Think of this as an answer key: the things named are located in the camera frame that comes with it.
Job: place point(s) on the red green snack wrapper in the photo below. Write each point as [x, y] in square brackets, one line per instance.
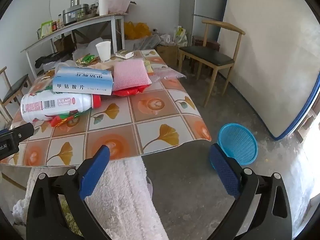
[65, 120]

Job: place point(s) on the clear plastic bag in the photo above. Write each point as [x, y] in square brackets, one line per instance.
[170, 73]

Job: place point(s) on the white plastic sack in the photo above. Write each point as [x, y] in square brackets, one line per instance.
[85, 48]

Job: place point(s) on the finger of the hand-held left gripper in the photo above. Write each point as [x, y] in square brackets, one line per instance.
[22, 131]

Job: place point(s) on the pink mesh sponge cloth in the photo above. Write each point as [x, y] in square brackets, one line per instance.
[130, 75]

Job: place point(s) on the blue plastic basket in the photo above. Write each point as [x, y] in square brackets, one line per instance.
[237, 142]

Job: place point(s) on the white fluffy cloth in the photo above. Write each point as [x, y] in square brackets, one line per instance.
[125, 200]

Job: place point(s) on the grey plastic bag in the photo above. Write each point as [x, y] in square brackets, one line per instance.
[147, 42]

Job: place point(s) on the red plastic packet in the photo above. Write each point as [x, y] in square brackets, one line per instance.
[127, 92]

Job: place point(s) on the yellow sachet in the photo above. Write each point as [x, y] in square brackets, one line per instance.
[148, 67]

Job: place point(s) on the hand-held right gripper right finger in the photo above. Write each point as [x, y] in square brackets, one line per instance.
[225, 172]

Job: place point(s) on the white bottle with red cap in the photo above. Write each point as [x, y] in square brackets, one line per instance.
[50, 105]

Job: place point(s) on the green snack packet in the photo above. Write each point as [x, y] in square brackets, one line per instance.
[87, 60]

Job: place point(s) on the leaf pattern tablecloth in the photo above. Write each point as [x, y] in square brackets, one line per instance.
[140, 120]

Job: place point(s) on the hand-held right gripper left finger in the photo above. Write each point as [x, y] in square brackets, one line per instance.
[95, 172]

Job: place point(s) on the green and white packet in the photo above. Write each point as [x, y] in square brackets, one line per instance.
[46, 28]

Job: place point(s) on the white green plastic bag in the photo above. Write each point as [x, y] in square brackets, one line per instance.
[180, 36]

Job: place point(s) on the yellow plastic bag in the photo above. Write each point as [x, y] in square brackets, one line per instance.
[136, 30]

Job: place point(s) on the white mattress with blue edge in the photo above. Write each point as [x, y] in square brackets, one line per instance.
[270, 55]

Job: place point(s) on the blue and white medicine box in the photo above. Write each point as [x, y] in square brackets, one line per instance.
[82, 80]

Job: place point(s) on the grey refrigerator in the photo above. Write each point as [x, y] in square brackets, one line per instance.
[200, 5]

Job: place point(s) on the white paper cup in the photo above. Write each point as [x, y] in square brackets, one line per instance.
[103, 51]

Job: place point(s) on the brown cardboard box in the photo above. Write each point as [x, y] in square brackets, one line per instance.
[63, 43]
[167, 55]

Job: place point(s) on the grey metal shelf table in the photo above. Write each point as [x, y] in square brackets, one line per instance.
[75, 26]

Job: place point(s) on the small white gold box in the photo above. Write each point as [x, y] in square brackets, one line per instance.
[124, 54]

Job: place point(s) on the wooden chair with black seat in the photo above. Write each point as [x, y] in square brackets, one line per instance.
[207, 56]
[15, 90]

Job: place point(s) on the black cloth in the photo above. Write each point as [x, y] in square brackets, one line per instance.
[52, 58]

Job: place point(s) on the pink plastic bag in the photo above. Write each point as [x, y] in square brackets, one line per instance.
[118, 3]

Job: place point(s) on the steel cooking pot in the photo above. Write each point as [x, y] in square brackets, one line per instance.
[75, 15]

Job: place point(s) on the white paper towel roll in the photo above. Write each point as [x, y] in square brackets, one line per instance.
[103, 6]

